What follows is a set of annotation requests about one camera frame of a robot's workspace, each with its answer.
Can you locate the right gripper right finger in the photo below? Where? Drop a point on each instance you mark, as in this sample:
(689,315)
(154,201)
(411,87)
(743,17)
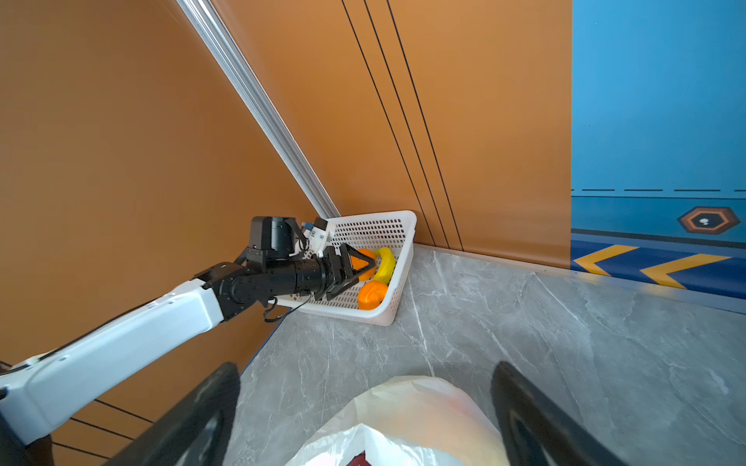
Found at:
(535,430)

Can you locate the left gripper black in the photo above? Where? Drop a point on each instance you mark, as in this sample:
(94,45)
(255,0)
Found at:
(322,277)

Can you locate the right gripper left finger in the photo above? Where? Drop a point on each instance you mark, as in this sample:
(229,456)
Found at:
(196,431)

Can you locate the orange tangerine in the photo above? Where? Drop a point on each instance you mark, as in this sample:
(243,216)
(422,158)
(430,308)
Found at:
(371,295)
(358,263)

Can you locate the white plastic bag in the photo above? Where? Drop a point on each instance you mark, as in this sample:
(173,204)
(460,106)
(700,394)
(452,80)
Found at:
(409,420)

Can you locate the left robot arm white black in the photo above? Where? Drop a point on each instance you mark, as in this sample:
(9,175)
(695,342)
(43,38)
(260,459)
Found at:
(42,393)

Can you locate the pink dragon fruit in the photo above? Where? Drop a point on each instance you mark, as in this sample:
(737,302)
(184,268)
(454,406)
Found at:
(359,460)

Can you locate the yellow banana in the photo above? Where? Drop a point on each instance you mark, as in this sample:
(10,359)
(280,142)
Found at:
(386,266)

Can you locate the white perforated plastic basket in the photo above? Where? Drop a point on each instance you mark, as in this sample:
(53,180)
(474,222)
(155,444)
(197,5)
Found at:
(394,230)

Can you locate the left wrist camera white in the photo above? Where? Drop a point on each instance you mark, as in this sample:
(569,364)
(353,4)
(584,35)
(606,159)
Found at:
(319,235)

